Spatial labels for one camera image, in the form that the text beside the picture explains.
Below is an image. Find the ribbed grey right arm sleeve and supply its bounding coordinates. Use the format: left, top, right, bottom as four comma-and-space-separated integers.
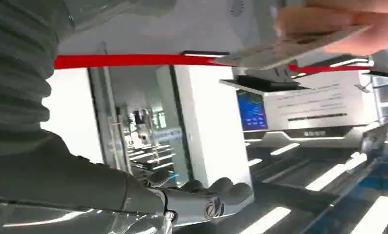
0, 0, 75, 159

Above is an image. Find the person's hand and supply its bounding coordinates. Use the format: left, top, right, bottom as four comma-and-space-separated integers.
275, 0, 388, 56

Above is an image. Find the glass door with steel handle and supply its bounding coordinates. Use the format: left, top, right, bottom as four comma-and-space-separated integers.
87, 66, 194, 188

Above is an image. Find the blue display screen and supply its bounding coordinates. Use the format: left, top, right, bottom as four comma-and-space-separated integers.
236, 90, 269, 132

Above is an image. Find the white signboard with text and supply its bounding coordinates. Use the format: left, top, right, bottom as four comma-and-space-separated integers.
263, 71, 379, 132

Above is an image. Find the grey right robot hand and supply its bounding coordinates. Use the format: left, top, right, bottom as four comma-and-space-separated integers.
0, 129, 255, 234

